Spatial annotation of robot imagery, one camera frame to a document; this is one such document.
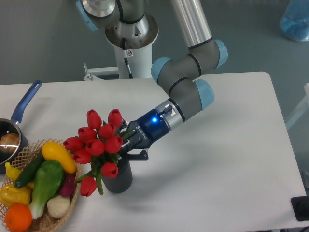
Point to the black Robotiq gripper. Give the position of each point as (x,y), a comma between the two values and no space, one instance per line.
(147,129)

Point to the red tulip bouquet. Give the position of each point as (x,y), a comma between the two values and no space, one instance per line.
(97,145)

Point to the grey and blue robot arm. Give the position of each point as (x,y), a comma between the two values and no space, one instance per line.
(188,94)

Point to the dark grey ribbed vase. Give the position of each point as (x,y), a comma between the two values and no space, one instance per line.
(122,181)

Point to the yellow squash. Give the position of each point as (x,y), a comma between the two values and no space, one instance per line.
(55,151)

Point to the green bok choy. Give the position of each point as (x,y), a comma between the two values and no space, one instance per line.
(46,183)

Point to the green cucumber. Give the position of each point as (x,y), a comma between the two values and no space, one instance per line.
(28,173)

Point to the white garlic bulb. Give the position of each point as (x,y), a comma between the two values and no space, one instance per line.
(58,206)

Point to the woven wicker basket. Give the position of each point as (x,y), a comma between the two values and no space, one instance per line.
(47,222)

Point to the brown bread roll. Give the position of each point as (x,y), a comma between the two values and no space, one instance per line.
(9,143)

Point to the orange fruit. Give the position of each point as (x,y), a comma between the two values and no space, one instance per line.
(18,218)

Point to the black device at edge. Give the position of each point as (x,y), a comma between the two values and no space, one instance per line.
(301,207)

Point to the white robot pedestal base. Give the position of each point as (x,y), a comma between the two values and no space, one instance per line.
(132,47)

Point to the blue handled saucepan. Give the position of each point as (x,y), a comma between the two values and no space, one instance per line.
(12,125)

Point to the white frame at right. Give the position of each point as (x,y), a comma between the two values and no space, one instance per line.
(299,110)

